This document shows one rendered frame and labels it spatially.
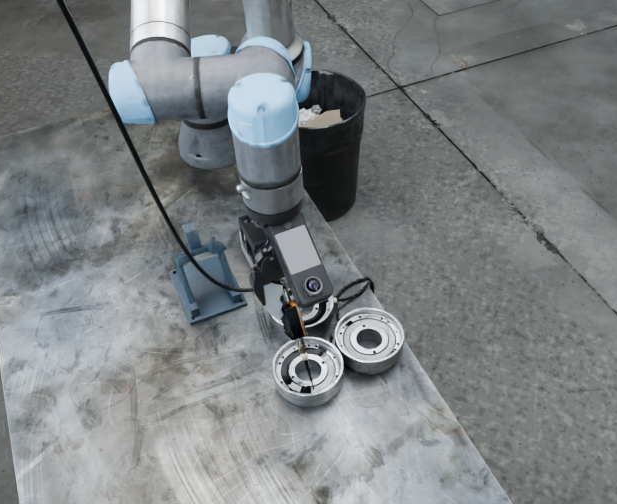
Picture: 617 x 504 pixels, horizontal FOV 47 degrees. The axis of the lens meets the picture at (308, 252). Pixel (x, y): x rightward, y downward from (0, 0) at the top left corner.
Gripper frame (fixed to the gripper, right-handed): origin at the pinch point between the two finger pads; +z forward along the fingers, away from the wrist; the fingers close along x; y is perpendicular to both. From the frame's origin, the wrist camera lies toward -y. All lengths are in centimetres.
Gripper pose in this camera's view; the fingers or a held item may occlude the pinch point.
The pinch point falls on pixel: (290, 312)
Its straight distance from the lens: 100.2
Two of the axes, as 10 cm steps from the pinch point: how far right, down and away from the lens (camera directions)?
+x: -9.2, 3.2, -2.5
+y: -4.0, -6.5, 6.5
